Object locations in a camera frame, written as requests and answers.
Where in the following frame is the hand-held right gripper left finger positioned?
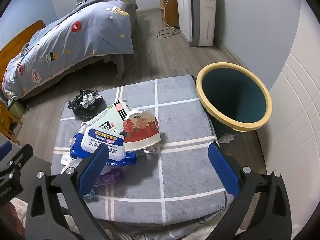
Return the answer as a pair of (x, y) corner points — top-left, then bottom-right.
(25, 144), (111, 240)

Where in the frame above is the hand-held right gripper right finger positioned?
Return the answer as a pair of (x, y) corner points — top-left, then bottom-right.
(208, 142), (293, 240)

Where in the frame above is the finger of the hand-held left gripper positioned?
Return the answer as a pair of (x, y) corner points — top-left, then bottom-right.
(0, 141), (12, 161)
(0, 144), (34, 180)

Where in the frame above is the purple bottle with white cap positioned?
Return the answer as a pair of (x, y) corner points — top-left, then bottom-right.
(95, 169), (123, 188)

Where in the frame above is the blue wet wipes pack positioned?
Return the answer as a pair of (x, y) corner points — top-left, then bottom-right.
(69, 126), (139, 167)

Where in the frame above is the teal bin with yellow rim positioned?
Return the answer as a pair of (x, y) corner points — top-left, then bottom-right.
(196, 62), (273, 143)

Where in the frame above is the white fluffy cloth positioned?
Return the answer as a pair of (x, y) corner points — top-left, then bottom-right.
(10, 197), (29, 233)

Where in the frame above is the wooden chair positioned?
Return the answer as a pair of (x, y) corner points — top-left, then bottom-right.
(0, 101), (23, 146)

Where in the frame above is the blue face mask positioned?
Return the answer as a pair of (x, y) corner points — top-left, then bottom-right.
(84, 187), (97, 200)

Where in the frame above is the small white packet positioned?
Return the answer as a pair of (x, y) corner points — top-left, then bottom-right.
(219, 133), (237, 143)

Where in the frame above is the grey checked mat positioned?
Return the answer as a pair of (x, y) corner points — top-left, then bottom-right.
(50, 74), (237, 232)

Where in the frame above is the pale green box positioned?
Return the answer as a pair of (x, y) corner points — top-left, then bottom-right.
(9, 101), (25, 117)

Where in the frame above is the white and green box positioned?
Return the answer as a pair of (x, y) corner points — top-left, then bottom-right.
(85, 99), (137, 135)

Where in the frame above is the black plastic bag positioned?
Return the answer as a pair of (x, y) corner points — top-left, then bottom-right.
(68, 88), (107, 119)

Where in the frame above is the red floral paper bowl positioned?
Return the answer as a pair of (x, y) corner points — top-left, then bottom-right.
(122, 109), (162, 153)

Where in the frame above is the crumpled silver wrapper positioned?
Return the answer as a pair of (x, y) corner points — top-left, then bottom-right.
(81, 91), (103, 109)

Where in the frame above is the white panelled door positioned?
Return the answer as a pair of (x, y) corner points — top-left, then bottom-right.
(264, 0), (320, 207)

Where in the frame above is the wooden bed headboard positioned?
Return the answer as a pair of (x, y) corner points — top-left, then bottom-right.
(0, 20), (47, 82)

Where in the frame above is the printed blue blanket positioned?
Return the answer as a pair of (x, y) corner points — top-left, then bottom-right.
(2, 0), (137, 101)

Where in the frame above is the white air purifier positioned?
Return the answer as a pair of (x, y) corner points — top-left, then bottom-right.
(174, 0), (217, 47)

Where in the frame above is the wooden cabinet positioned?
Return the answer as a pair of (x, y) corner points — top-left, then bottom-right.
(158, 0), (181, 28)

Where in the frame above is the black cable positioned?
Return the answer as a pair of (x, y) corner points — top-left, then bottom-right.
(157, 27), (181, 39)

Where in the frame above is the yellow cable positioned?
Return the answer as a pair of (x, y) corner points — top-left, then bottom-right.
(163, 0), (180, 28)

